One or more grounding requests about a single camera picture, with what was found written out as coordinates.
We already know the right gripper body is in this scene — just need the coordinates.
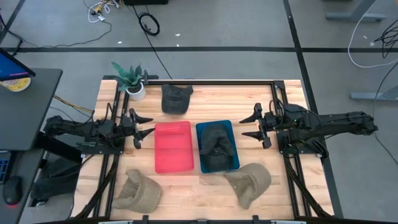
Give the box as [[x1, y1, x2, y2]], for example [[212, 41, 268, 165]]
[[262, 112, 282, 133]]

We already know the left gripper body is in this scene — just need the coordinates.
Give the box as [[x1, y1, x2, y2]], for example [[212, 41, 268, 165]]
[[121, 115, 137, 139]]

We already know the dark grey baseball cap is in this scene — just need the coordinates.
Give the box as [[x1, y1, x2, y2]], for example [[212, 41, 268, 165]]
[[199, 124, 236, 170], [160, 83, 194, 114]]

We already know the tan baseball cap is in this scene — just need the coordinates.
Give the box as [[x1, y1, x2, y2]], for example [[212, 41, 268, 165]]
[[224, 162, 272, 210], [111, 169, 162, 214]]

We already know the pink translucent plastic bin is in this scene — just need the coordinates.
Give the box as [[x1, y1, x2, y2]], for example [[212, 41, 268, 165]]
[[154, 120, 195, 174]]

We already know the green plant in white pot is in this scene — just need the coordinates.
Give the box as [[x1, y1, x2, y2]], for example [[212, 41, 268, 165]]
[[111, 61, 147, 102]]

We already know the blue plastic bin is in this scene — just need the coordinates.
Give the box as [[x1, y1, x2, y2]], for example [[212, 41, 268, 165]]
[[195, 119, 241, 174]]

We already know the black office chair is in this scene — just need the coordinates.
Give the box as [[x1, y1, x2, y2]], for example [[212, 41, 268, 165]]
[[30, 154, 83, 208]]

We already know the dark grey desk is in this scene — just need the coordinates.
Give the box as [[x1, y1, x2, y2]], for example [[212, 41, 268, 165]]
[[0, 68, 63, 224]]

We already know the grey desk foot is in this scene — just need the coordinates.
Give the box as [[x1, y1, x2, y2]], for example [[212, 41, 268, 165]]
[[349, 84, 398, 103], [325, 0, 388, 23]]

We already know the black box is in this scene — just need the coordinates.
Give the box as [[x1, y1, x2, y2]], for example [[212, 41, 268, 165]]
[[123, 0, 169, 6]]

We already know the yellow white round roll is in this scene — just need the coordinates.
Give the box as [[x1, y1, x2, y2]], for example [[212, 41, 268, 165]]
[[1, 77, 32, 93]]

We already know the black keyboard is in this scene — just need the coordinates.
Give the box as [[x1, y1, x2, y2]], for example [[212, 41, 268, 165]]
[[0, 151, 12, 184]]

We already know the black computer mouse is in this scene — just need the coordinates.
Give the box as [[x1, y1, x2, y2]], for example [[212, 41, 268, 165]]
[[2, 175, 23, 206]]

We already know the monitor with blue screen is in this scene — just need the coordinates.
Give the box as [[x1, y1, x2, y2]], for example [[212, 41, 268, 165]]
[[0, 48, 37, 82]]

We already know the black aluminium rig frame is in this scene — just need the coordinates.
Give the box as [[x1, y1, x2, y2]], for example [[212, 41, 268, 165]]
[[70, 74, 345, 224]]

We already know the thin black floor cable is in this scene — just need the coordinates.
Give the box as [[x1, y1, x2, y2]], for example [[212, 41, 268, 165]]
[[0, 20, 113, 49]]

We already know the black coiled cable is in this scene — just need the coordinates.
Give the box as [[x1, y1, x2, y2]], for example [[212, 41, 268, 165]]
[[132, 4, 174, 79]]

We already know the white floor cable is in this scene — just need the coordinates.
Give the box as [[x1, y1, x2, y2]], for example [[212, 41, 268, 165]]
[[347, 12, 398, 69]]

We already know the long black floor cable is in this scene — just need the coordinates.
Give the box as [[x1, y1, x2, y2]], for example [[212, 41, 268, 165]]
[[372, 62, 398, 166]]

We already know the white yellow cable bundle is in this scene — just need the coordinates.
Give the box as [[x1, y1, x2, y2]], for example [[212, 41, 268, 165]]
[[83, 0, 123, 24]]

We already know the black cable bundle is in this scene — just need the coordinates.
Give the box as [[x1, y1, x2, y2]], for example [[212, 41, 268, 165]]
[[374, 18, 398, 60]]

